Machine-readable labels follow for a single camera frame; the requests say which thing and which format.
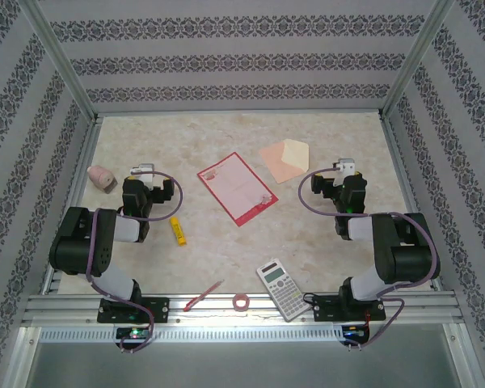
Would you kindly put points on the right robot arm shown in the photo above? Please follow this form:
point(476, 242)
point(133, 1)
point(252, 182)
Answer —
point(404, 250)

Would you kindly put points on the peach paper envelope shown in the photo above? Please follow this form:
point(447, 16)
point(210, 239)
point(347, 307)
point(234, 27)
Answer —
point(279, 165)

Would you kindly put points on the right aluminium corner post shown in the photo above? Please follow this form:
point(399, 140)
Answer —
point(416, 60)

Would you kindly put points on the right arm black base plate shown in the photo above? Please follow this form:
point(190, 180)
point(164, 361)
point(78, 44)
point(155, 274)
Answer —
point(327, 309)

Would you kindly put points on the aluminium frame rail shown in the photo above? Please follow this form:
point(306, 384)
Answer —
point(238, 112)
point(226, 315)

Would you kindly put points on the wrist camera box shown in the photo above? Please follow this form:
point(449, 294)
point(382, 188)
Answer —
point(344, 165)
point(146, 167)

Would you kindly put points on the white scientific calculator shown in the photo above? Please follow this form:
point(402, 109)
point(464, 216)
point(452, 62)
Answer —
point(283, 289)

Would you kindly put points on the pink pencil sharpener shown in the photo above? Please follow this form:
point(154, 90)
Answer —
point(99, 175)

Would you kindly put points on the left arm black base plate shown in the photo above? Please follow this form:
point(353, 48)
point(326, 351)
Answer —
point(157, 309)

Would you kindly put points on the red pen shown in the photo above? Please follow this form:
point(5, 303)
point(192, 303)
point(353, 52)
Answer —
point(204, 295)

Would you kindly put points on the yellow glue stick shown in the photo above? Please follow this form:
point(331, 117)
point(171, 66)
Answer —
point(178, 231)

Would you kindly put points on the left aluminium corner post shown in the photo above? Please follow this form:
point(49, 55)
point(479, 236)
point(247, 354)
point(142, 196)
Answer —
point(60, 60)

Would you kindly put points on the aluminium back frame rail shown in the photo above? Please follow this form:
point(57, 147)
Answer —
point(238, 112)

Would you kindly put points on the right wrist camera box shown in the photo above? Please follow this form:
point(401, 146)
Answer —
point(344, 165)

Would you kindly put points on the aluminium side rail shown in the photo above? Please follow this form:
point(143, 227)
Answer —
point(392, 141)
point(89, 141)

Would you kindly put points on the paper letter with red border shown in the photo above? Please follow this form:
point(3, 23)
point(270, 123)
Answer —
point(236, 188)

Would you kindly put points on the aluminium front frame rail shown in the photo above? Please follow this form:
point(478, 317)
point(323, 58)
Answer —
point(226, 315)

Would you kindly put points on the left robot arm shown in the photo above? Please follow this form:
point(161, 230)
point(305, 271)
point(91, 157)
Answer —
point(81, 242)

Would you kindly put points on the pink tape roll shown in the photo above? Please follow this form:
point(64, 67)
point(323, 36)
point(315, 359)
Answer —
point(235, 302)

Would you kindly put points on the left aluminium side rail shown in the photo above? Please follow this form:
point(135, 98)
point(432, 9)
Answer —
point(89, 141)

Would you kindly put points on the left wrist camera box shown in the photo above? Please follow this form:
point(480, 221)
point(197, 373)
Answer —
point(146, 167)

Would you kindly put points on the aluminium corner post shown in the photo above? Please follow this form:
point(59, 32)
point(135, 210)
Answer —
point(60, 60)
point(416, 60)

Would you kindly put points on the right aluminium side rail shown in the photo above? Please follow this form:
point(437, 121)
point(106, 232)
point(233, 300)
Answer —
point(392, 141)

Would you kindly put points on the grey metal lower panel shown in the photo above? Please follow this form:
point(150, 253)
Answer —
point(242, 368)

